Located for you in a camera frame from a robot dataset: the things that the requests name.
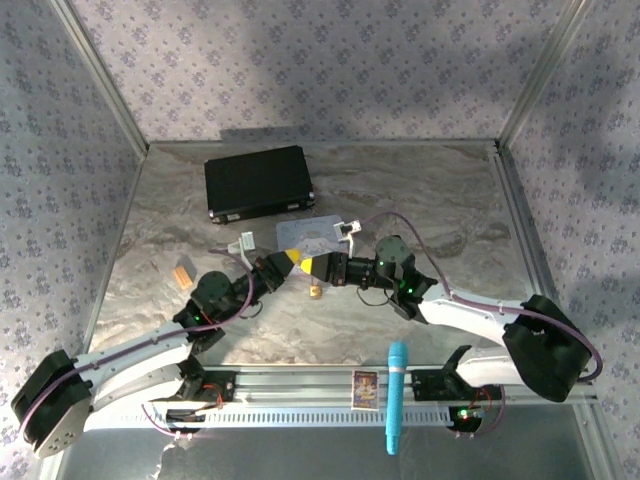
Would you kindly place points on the small brass padlock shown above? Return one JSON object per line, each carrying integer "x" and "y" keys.
{"x": 315, "y": 292}

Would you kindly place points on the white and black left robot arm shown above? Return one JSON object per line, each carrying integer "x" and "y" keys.
{"x": 135, "y": 350}

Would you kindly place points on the light blue cartoon card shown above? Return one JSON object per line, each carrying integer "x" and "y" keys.
{"x": 310, "y": 232}

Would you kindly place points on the small wooden block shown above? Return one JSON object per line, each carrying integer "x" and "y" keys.
{"x": 182, "y": 277}

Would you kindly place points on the black hard case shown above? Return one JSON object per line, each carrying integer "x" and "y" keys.
{"x": 257, "y": 182}

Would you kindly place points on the colourful trading card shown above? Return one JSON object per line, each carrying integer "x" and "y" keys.
{"x": 364, "y": 390}

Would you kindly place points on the blue marker pen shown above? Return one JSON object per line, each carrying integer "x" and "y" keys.
{"x": 396, "y": 390}

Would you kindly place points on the black controller board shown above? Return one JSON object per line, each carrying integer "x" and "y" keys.
{"x": 182, "y": 417}
{"x": 465, "y": 417}

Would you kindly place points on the grey sheet metal panel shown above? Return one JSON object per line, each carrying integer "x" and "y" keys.
{"x": 300, "y": 455}

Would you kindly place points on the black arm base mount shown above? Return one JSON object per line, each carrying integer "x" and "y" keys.
{"x": 425, "y": 385}
{"x": 227, "y": 387}

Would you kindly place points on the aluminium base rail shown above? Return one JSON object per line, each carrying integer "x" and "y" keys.
{"x": 310, "y": 387}

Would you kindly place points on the aluminium side rail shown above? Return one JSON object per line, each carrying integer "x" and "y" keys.
{"x": 520, "y": 220}

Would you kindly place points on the aluminium frame post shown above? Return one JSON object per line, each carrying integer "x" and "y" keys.
{"x": 542, "y": 70}
{"x": 100, "y": 75}

